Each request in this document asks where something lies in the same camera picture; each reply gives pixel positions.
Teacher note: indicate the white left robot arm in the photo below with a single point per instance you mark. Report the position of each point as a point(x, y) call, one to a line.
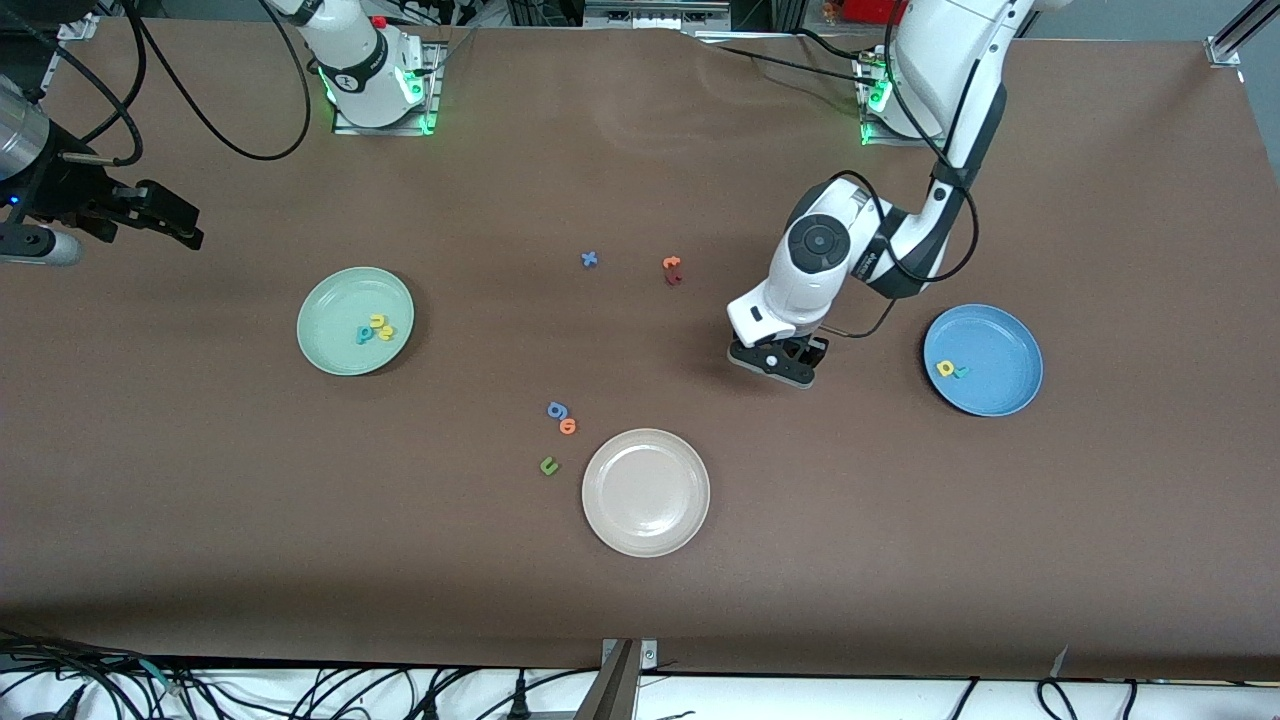
point(940, 60)

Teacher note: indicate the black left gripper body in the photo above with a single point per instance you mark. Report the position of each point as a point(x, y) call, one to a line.
point(812, 348)

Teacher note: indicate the green plate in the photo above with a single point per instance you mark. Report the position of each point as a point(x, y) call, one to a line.
point(335, 300)

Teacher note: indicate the red box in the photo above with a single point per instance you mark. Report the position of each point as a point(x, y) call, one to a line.
point(870, 10)

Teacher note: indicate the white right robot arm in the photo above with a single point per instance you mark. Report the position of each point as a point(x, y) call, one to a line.
point(360, 70)

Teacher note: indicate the blue plate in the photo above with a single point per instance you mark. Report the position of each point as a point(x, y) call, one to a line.
point(1000, 340)

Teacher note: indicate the black power plug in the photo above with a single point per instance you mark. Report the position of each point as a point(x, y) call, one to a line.
point(519, 700)

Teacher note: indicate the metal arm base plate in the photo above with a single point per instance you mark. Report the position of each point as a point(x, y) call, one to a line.
point(432, 90)
point(872, 125)

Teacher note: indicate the brown table mat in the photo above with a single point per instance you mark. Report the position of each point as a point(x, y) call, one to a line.
point(800, 580)

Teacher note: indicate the grey equipment rack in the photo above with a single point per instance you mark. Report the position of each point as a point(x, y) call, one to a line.
point(655, 12)

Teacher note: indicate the beige plate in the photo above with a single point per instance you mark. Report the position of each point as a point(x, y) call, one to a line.
point(645, 492)

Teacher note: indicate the aluminium post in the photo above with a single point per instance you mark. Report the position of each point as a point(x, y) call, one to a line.
point(615, 690)

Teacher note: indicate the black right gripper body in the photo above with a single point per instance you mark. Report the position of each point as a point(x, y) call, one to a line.
point(68, 190)

